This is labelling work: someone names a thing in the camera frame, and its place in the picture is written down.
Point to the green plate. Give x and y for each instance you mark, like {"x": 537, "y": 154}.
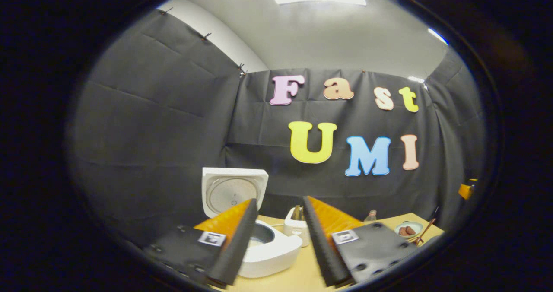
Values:
{"x": 399, "y": 235}

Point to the black backdrop cloth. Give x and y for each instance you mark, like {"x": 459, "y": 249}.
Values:
{"x": 151, "y": 132}

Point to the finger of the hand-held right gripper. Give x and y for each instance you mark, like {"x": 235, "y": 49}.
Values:
{"x": 466, "y": 190}

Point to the clear plastic bottle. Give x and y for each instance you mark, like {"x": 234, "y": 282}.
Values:
{"x": 370, "y": 217}

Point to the white rice cooker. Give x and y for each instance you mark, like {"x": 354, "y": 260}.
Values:
{"x": 268, "y": 257}

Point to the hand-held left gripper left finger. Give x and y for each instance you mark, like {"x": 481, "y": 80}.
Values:
{"x": 235, "y": 249}

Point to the red brown sausage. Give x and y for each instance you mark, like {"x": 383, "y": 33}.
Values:
{"x": 403, "y": 231}
{"x": 410, "y": 230}

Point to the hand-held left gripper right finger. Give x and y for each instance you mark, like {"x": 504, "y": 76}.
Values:
{"x": 322, "y": 249}

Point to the white toaster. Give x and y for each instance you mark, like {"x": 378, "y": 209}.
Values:
{"x": 296, "y": 229}

